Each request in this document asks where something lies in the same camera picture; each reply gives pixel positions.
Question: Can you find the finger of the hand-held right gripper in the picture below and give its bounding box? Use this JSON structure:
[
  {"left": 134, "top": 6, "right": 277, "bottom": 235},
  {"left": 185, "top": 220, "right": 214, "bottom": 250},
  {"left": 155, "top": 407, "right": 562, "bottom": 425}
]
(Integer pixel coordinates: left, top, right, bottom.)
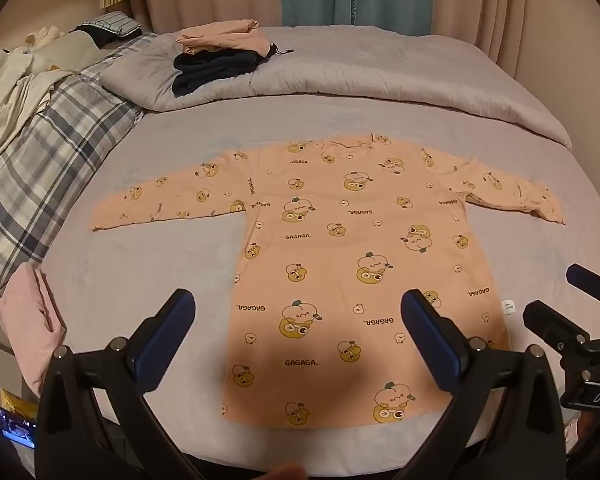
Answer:
[
  {"left": 566, "top": 263, "right": 600, "bottom": 306},
  {"left": 522, "top": 300, "right": 600, "bottom": 361}
]

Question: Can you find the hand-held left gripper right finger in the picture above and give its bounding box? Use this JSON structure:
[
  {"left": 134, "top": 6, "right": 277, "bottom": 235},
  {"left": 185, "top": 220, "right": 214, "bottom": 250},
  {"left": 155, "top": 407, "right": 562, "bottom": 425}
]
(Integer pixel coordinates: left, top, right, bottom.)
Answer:
[{"left": 401, "top": 288, "right": 566, "bottom": 480}]

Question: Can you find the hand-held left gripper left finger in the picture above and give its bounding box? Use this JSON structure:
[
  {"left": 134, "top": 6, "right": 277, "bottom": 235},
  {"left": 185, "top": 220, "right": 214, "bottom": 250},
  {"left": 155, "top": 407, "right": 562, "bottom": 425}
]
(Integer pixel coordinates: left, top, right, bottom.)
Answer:
[{"left": 34, "top": 288, "right": 197, "bottom": 480}]

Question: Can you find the orange cartoon print shirt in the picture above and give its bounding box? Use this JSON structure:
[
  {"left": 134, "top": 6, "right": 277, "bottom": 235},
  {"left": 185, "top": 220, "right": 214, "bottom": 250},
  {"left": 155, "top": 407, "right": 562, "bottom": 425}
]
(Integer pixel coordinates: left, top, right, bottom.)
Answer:
[{"left": 91, "top": 132, "right": 565, "bottom": 428}]

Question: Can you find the folded pink cloth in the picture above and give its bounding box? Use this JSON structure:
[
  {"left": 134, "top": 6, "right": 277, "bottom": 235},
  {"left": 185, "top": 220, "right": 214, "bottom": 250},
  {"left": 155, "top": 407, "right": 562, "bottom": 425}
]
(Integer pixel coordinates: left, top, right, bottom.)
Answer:
[{"left": 0, "top": 261, "right": 67, "bottom": 396}]

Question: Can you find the yellow packet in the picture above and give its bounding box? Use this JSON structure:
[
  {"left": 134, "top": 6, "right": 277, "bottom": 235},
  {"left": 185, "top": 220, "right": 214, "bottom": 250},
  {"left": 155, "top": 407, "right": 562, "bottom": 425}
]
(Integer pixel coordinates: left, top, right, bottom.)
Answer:
[{"left": 0, "top": 387, "right": 36, "bottom": 411}]

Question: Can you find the phone with lit screen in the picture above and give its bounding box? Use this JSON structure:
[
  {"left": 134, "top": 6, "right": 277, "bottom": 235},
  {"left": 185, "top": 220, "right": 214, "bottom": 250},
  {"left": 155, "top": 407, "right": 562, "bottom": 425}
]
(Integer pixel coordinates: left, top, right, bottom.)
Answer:
[{"left": 0, "top": 406, "right": 38, "bottom": 448}]

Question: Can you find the plaid pillow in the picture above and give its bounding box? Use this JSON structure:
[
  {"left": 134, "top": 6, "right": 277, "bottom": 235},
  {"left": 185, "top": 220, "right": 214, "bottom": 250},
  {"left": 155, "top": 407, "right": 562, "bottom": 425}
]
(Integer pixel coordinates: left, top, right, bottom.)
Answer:
[{"left": 0, "top": 32, "right": 158, "bottom": 291}]

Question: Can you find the dark navy garment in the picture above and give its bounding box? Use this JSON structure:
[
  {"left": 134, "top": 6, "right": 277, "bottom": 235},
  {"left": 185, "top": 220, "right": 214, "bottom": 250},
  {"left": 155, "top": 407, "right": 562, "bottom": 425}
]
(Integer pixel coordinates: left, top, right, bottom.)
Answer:
[{"left": 172, "top": 45, "right": 293, "bottom": 98}]

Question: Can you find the grey quilt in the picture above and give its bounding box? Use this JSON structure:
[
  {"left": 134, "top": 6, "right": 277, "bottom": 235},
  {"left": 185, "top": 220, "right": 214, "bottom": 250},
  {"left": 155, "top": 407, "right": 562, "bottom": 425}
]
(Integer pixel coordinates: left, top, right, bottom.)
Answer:
[{"left": 100, "top": 25, "right": 573, "bottom": 151}]

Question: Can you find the white crumpled garment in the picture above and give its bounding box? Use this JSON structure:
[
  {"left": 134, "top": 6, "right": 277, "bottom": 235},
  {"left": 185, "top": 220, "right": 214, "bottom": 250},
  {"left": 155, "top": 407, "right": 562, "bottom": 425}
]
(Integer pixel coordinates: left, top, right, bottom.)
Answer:
[{"left": 0, "top": 49, "right": 76, "bottom": 161}]

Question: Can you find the beige pillow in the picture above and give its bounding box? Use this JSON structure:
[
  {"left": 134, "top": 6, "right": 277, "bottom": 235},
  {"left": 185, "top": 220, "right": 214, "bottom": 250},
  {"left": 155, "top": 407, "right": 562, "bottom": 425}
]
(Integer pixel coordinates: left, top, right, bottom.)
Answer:
[{"left": 30, "top": 30, "right": 101, "bottom": 68}]

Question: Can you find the folded plain orange garment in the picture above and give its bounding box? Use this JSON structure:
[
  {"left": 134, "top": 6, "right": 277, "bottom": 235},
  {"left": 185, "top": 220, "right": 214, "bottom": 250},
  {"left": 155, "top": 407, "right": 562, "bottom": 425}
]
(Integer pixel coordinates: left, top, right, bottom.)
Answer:
[{"left": 175, "top": 19, "right": 273, "bottom": 57}]

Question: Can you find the blue striped pillow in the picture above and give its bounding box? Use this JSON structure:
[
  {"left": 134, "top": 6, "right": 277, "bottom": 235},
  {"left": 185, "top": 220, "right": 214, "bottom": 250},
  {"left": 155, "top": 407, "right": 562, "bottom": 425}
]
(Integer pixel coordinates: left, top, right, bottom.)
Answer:
[{"left": 75, "top": 10, "right": 143, "bottom": 41}]

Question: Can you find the cream plush toy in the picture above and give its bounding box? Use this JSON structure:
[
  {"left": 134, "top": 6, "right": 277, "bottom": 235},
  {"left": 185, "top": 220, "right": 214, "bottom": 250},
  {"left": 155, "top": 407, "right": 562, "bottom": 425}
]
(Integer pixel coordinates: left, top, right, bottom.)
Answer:
[{"left": 25, "top": 25, "right": 63, "bottom": 56}]

